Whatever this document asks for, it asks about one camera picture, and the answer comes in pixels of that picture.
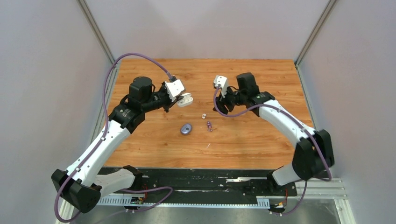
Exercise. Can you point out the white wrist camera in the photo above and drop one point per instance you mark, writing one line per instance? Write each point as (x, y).
(221, 83)
(174, 89)

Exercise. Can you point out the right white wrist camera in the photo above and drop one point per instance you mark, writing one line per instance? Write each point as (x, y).
(221, 83)

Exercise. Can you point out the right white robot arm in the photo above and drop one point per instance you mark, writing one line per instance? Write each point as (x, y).
(313, 152)

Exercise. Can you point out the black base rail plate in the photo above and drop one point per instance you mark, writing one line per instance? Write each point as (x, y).
(211, 186)

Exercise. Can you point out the aluminium frame post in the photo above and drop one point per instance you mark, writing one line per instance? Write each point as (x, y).
(96, 30)
(315, 31)

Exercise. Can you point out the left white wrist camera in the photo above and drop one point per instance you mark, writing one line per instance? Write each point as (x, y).
(174, 89)

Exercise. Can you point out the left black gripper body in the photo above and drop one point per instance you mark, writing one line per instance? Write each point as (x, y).
(162, 100)

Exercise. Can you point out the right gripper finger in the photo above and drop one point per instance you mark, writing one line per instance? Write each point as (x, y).
(218, 106)
(229, 107)

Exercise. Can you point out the left aluminium frame post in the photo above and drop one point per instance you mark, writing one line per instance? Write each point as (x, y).
(96, 30)

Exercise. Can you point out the blue-grey earbud case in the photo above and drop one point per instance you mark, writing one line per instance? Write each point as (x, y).
(186, 129)

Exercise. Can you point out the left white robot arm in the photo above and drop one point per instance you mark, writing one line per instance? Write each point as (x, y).
(80, 184)

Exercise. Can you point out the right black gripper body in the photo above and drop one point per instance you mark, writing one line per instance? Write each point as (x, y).
(236, 98)

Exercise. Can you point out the right aluminium frame post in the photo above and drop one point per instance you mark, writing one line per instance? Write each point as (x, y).
(315, 31)

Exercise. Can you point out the white earbud charging case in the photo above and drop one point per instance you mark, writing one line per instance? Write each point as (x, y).
(184, 100)

